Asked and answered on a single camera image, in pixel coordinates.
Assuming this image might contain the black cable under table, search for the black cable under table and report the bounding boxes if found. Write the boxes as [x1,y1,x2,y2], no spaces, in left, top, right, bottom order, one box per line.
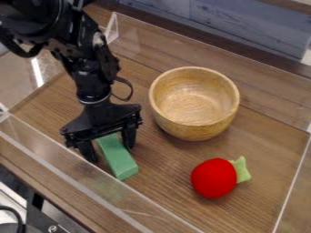
[0,205,26,233]

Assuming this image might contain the green rectangular block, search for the green rectangular block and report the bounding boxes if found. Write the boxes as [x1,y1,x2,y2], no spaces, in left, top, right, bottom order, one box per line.
[96,134,139,180]

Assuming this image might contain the brown wooden bowl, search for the brown wooden bowl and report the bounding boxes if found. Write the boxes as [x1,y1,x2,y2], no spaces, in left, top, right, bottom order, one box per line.
[148,66,240,141]

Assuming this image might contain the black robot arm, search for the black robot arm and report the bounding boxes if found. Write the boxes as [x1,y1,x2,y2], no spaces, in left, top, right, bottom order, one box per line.
[0,0,142,163]

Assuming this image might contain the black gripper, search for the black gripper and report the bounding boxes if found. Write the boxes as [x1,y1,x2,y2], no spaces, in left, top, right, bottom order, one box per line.
[60,101,142,163]

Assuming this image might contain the clear acrylic tray wall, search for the clear acrylic tray wall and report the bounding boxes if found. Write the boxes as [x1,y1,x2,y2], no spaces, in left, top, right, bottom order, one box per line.
[0,104,203,233]

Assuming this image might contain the black table frame bracket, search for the black table frame bracket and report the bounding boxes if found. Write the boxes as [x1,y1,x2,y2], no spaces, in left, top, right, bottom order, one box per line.
[23,193,70,233]

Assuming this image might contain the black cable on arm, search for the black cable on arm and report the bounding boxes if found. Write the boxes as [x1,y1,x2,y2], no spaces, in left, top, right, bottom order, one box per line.
[110,76,135,103]

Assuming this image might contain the red plush tomato toy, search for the red plush tomato toy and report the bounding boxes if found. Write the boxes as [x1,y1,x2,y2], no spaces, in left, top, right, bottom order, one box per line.
[191,156,251,198]

